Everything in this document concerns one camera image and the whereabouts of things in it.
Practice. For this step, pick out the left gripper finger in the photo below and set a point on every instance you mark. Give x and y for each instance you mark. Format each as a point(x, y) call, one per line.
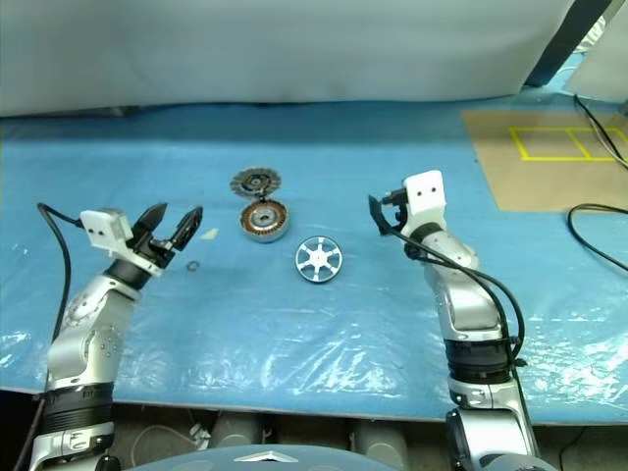
point(187, 228)
point(153, 218)

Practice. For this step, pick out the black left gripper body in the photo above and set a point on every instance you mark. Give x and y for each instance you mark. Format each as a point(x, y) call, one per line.
point(147, 247)

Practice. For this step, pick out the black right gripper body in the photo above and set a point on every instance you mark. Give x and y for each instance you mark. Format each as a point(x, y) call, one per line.
point(398, 206)

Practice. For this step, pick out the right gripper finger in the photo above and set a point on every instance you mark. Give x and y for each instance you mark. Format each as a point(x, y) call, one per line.
point(380, 216)

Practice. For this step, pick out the motor stator housing copper windings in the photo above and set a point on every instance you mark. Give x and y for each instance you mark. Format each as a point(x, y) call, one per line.
point(250, 223)

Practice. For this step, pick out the finned motor cap circuit board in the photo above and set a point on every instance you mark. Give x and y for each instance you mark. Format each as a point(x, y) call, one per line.
point(245, 181)

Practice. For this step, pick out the silver spoked rotor cap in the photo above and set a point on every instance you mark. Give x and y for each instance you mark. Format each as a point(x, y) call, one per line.
point(319, 259)

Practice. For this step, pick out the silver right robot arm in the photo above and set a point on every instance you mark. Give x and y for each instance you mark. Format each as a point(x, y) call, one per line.
point(466, 314)

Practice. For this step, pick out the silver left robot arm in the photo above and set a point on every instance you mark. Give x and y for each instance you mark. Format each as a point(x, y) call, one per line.
point(83, 338)

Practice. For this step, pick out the small white tape scrap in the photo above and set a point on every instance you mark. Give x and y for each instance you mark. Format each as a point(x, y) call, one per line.
point(211, 234)

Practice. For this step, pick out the blue plastic table sheet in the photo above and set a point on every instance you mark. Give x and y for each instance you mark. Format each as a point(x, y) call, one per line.
point(294, 147)

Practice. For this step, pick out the brown cardboard sheet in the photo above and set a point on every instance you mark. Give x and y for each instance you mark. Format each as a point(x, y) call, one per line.
point(539, 186)

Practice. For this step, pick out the white backdrop cloth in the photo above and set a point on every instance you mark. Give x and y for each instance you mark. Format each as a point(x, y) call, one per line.
point(294, 49)

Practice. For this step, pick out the grey rounded cylinder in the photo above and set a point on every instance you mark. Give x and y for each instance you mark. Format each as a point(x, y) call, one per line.
point(235, 429)
point(380, 436)

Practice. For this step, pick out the grey robot torso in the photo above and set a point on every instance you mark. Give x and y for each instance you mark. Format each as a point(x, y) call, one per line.
point(221, 461)

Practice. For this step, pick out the white side panel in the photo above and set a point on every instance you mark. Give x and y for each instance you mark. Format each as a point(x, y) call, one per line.
point(603, 68)

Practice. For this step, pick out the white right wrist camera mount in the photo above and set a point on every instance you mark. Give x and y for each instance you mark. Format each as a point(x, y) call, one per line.
point(426, 196)

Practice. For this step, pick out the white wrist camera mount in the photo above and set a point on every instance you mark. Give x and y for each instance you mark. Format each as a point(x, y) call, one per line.
point(100, 228)
point(426, 196)

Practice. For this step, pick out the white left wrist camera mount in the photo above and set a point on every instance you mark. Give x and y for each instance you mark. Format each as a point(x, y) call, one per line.
point(100, 228)

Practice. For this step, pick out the dark upright post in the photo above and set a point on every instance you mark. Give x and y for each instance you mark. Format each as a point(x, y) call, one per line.
point(569, 39)

